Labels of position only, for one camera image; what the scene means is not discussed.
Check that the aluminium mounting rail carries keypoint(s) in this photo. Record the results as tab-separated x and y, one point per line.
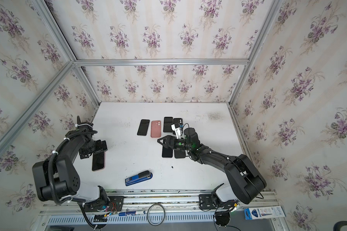
172	200

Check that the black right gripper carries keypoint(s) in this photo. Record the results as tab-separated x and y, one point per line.
175	143

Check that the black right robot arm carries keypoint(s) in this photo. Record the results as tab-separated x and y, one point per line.
245	181

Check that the blue marker pen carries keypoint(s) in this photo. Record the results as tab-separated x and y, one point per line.
132	213

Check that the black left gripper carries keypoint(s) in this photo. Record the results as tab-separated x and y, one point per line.
90	147

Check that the blue white box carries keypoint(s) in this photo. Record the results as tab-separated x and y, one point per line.
264	213

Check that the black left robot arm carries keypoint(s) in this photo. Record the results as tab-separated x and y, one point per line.
56	178

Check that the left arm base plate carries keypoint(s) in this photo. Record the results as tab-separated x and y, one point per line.
114	204

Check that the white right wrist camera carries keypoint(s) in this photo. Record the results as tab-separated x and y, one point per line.
178	132

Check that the blue black stapler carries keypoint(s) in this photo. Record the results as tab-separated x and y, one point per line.
140	177

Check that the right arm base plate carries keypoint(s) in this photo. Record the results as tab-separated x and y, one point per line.
208	202

